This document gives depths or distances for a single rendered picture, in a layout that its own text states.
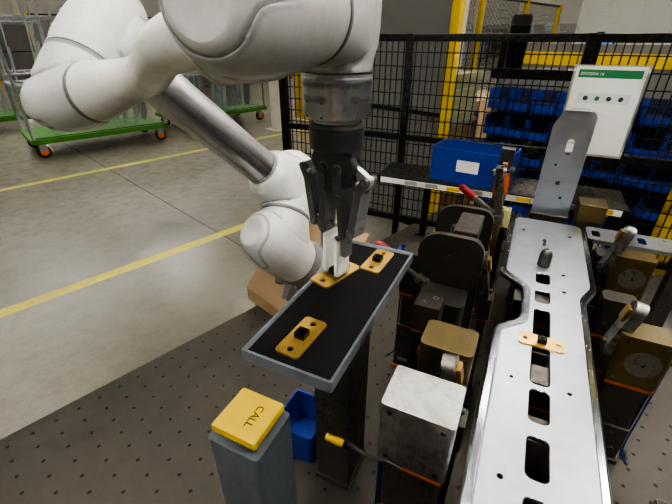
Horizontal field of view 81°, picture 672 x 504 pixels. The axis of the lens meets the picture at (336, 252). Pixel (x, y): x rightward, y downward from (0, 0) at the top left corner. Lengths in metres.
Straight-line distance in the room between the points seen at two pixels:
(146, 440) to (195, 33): 0.95
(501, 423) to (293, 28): 0.62
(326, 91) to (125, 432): 0.94
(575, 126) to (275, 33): 1.24
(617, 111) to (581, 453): 1.29
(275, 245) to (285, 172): 0.21
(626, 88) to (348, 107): 1.36
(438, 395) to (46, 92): 0.79
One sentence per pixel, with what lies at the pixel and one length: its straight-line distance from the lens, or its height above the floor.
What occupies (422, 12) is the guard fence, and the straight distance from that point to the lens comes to 3.09.
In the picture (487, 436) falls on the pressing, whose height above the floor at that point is 1.00.
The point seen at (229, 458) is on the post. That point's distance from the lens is 0.51.
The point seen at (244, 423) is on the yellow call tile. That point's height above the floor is 1.16.
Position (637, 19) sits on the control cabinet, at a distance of 7.50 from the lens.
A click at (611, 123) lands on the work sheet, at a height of 1.27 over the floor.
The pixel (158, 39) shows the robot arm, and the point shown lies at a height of 1.54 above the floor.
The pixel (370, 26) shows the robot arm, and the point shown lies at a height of 1.55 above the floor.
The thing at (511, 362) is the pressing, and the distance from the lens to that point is 0.84.
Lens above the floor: 1.54
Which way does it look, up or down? 29 degrees down
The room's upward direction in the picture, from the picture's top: straight up
